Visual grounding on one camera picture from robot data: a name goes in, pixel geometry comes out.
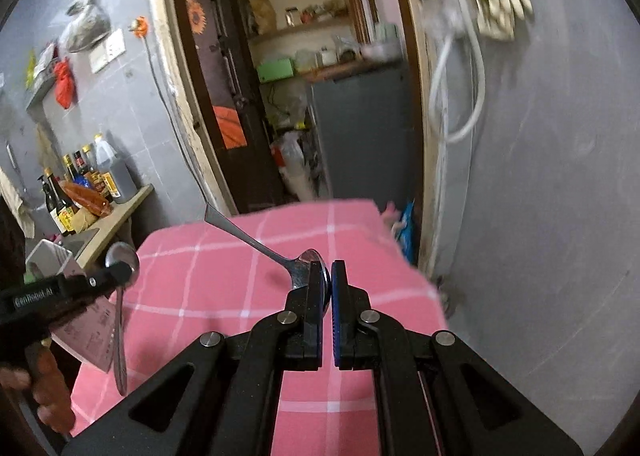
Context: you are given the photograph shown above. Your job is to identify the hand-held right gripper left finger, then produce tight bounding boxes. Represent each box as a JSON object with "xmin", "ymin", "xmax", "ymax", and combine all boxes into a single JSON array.
[{"xmin": 60, "ymin": 260, "xmax": 331, "ymax": 456}]

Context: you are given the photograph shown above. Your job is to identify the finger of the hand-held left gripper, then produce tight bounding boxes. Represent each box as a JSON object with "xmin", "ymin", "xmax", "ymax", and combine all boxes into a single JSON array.
[{"xmin": 65, "ymin": 262, "xmax": 135, "ymax": 310}]

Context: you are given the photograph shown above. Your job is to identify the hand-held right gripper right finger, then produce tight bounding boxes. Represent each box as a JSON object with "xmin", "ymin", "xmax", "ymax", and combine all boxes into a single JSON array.
[{"xmin": 331, "ymin": 260, "xmax": 586, "ymax": 456}]

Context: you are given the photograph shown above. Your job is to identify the white plastic mesh basket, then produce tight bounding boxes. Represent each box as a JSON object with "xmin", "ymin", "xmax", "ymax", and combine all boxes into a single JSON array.
[{"xmin": 25, "ymin": 238, "xmax": 117, "ymax": 373}]

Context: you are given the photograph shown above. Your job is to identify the steel spoon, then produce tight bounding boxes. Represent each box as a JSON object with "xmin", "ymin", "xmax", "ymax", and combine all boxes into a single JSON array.
[
  {"xmin": 204, "ymin": 203, "xmax": 332, "ymax": 309},
  {"xmin": 105, "ymin": 242, "xmax": 141, "ymax": 396}
]

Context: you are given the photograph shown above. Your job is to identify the person's left hand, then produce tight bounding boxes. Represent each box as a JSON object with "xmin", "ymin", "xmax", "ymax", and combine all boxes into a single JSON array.
[{"xmin": 0, "ymin": 347, "xmax": 77, "ymax": 433}]

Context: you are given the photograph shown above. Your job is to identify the beige kitchen counter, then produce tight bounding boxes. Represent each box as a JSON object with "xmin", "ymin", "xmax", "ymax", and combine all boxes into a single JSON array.
[{"xmin": 65, "ymin": 183, "xmax": 153, "ymax": 269}]

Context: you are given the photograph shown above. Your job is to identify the row of sauce bottles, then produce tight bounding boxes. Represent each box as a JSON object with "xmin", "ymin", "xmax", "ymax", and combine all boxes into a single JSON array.
[{"xmin": 37, "ymin": 146, "xmax": 116, "ymax": 237}]

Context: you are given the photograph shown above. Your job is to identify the orange red snack packet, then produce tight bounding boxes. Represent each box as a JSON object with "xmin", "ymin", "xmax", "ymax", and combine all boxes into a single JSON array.
[{"xmin": 60, "ymin": 181, "xmax": 111, "ymax": 217}]

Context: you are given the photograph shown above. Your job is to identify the pink checked tablecloth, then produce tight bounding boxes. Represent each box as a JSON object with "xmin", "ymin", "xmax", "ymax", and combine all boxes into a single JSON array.
[{"xmin": 70, "ymin": 198, "xmax": 448, "ymax": 456}]

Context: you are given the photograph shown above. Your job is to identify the blue plastic bag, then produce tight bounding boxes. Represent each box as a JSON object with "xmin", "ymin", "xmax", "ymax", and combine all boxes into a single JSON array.
[{"xmin": 397, "ymin": 201, "xmax": 418, "ymax": 264}]

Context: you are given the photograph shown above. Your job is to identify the large dark liquid jug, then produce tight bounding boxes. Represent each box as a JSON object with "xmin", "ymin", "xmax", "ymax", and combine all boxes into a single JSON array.
[{"xmin": 94, "ymin": 133, "xmax": 138, "ymax": 204}]

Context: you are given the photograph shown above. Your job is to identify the clear plastic bags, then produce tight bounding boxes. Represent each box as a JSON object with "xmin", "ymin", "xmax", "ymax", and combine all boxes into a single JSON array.
[{"xmin": 270, "ymin": 131, "xmax": 321, "ymax": 202}]

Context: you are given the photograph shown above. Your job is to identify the grey refrigerator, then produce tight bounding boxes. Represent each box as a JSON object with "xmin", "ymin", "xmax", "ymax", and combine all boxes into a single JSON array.
[{"xmin": 306, "ymin": 58, "xmax": 426, "ymax": 209}]

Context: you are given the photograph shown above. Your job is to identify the red plastic bag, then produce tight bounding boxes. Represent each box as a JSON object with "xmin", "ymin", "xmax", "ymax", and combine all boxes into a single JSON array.
[{"xmin": 52, "ymin": 58, "xmax": 76, "ymax": 109}]

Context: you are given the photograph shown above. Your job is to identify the dark wooden door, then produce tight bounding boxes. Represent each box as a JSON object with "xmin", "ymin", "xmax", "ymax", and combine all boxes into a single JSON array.
[{"xmin": 170, "ymin": 0, "xmax": 286, "ymax": 212}]

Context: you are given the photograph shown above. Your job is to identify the green box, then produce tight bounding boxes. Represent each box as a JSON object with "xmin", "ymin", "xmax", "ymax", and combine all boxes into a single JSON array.
[{"xmin": 257, "ymin": 58, "xmax": 296, "ymax": 83}]

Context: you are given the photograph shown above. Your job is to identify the grey plastic bag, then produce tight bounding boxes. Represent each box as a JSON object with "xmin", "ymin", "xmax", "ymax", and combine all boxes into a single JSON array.
[{"xmin": 60, "ymin": 0, "xmax": 111, "ymax": 54}]

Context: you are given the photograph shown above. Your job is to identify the sunflower sticker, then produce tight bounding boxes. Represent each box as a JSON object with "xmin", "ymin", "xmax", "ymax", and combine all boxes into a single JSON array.
[{"xmin": 185, "ymin": 0, "xmax": 208, "ymax": 34}]

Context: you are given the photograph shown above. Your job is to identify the thin dark cable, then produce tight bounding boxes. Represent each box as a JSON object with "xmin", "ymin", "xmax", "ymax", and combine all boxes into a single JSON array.
[{"xmin": 142, "ymin": 33, "xmax": 213, "ymax": 209}]

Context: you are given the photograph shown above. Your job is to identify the white wall switch panel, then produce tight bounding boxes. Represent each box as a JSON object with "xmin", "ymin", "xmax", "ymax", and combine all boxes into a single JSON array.
[{"xmin": 90, "ymin": 28, "xmax": 126, "ymax": 74}]

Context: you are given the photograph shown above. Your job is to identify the wooden door frame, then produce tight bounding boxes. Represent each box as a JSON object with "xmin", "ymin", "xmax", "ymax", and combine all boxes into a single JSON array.
[{"xmin": 145, "ymin": 0, "xmax": 446, "ymax": 272}]

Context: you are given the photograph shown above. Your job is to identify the white hose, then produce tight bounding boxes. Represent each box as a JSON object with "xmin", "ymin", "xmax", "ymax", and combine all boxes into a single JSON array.
[{"xmin": 429, "ymin": 1, "xmax": 486, "ymax": 144}]

